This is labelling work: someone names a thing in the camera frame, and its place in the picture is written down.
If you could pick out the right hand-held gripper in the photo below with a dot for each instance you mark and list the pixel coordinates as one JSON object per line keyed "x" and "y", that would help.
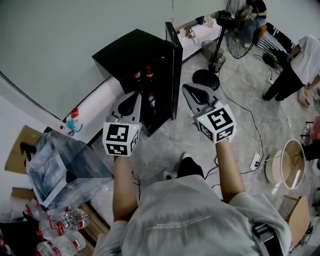
{"x": 217, "y": 122}

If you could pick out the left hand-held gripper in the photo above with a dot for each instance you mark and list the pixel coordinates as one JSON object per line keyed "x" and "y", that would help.
{"x": 117, "y": 140}

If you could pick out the tall cola bottle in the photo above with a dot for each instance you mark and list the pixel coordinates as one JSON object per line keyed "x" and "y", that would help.
{"x": 137, "y": 74}

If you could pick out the black mini fridge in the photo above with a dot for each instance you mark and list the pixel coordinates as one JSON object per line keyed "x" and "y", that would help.
{"x": 125, "y": 45}

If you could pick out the person's right forearm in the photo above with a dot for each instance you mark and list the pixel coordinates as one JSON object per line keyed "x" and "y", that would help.
{"x": 230, "y": 172}

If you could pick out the person's left forearm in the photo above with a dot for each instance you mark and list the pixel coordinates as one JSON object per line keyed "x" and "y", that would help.
{"x": 123, "y": 190}

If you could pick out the black standing fan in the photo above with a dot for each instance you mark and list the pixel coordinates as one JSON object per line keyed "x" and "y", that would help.
{"x": 206, "y": 80}

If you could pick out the cartoon toy figure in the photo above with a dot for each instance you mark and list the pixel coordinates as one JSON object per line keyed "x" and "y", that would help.
{"x": 72, "y": 123}

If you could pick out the person's right white shoe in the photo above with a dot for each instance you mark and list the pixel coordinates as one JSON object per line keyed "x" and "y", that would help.
{"x": 184, "y": 155}

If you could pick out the person's white shoe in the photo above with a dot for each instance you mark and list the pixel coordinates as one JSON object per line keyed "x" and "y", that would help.
{"x": 167, "y": 174}
{"x": 184, "y": 155}

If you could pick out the small brown figurine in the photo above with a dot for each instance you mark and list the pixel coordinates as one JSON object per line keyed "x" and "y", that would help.
{"x": 188, "y": 31}

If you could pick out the person's black trousers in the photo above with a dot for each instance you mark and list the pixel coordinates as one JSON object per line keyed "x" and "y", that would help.
{"x": 190, "y": 167}

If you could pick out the white power strip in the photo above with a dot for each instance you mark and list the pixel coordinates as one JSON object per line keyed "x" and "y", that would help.
{"x": 270, "y": 80}
{"x": 255, "y": 160}

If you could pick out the person's left white shoe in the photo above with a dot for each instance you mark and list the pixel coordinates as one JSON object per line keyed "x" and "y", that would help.
{"x": 167, "y": 174}

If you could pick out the green striped ball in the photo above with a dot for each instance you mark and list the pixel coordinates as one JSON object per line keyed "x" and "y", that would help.
{"x": 271, "y": 58}

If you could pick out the black white striped mat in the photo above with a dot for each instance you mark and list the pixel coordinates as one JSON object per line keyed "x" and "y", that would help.
{"x": 277, "y": 40}

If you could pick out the clear acrylic box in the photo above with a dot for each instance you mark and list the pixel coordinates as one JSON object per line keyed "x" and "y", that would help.
{"x": 50, "y": 172}

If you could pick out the wooden slat bench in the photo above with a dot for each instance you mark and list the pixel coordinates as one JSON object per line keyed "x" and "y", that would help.
{"x": 96, "y": 222}

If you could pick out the brown cardboard sheet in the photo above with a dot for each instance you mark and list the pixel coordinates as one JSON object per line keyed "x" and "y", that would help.
{"x": 16, "y": 152}

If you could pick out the person's grey t-shirt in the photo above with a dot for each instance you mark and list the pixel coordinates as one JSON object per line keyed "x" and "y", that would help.
{"x": 185, "y": 220}

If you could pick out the pile of clear water bottles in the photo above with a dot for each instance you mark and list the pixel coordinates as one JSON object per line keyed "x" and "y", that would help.
{"x": 70, "y": 220}

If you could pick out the small brown cardboard box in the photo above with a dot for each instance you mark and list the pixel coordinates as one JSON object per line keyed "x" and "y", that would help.
{"x": 21, "y": 193}

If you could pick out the wooden stool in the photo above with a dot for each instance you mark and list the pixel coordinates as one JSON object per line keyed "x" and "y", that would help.
{"x": 300, "y": 217}

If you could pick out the black plastic bag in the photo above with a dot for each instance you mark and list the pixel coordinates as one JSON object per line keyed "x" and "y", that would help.
{"x": 15, "y": 232}

